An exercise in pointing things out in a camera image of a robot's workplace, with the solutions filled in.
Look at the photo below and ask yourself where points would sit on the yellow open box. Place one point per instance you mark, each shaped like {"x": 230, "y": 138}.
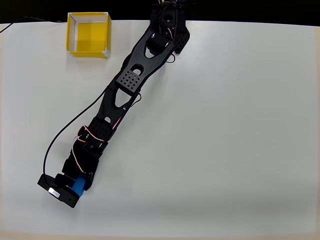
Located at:
{"x": 91, "y": 33}

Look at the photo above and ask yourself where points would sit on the blue cube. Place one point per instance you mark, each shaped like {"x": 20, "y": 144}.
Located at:
{"x": 80, "y": 187}

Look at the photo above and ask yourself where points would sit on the black webcam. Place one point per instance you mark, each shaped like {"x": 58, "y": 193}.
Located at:
{"x": 66, "y": 195}

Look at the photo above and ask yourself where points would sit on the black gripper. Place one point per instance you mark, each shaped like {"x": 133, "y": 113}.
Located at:
{"x": 80, "y": 178}

